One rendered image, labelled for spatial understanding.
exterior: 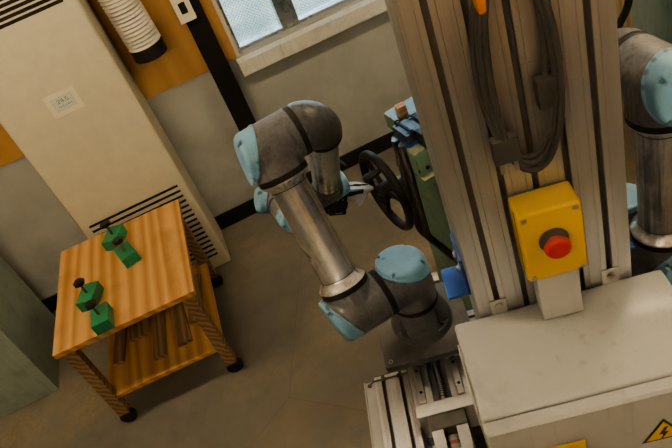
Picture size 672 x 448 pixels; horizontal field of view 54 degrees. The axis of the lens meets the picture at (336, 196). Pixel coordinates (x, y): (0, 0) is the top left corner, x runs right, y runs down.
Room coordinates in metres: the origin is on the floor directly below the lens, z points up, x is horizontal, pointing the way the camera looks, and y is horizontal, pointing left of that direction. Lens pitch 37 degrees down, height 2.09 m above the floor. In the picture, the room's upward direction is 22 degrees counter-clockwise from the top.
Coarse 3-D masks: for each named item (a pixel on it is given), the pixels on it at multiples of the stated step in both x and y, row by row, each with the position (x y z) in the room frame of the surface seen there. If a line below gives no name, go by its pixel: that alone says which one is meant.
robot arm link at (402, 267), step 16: (384, 256) 1.11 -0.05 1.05; (400, 256) 1.10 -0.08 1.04; (416, 256) 1.08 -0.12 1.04; (368, 272) 1.10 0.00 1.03; (384, 272) 1.06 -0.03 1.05; (400, 272) 1.05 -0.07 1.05; (416, 272) 1.04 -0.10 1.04; (384, 288) 1.04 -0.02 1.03; (400, 288) 1.04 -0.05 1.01; (416, 288) 1.03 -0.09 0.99; (432, 288) 1.06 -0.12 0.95; (400, 304) 1.02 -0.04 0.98; (416, 304) 1.03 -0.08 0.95
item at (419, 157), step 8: (392, 136) 1.70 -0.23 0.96; (416, 144) 1.60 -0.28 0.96; (408, 152) 1.59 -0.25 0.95; (416, 152) 1.57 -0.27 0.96; (424, 152) 1.57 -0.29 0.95; (416, 160) 1.56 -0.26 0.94; (424, 160) 1.57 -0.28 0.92; (416, 168) 1.57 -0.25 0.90; (424, 168) 1.56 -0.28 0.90; (432, 168) 1.57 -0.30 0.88
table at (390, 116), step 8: (408, 104) 1.93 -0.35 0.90; (392, 112) 1.92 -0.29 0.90; (408, 112) 1.88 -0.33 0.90; (392, 120) 1.88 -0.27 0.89; (400, 120) 1.85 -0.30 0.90; (392, 128) 1.90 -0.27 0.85; (416, 176) 1.59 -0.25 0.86; (424, 176) 1.56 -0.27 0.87; (432, 176) 1.55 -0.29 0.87; (424, 184) 1.55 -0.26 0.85; (432, 184) 1.54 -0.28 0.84
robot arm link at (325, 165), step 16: (304, 112) 1.22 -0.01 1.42; (320, 112) 1.23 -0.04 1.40; (304, 128) 1.20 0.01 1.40; (320, 128) 1.20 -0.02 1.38; (336, 128) 1.24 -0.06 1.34; (320, 144) 1.20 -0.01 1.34; (336, 144) 1.26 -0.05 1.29; (320, 160) 1.30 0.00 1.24; (336, 160) 1.32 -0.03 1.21; (320, 176) 1.35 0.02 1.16; (336, 176) 1.36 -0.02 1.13; (320, 192) 1.40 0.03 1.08; (336, 192) 1.41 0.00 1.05
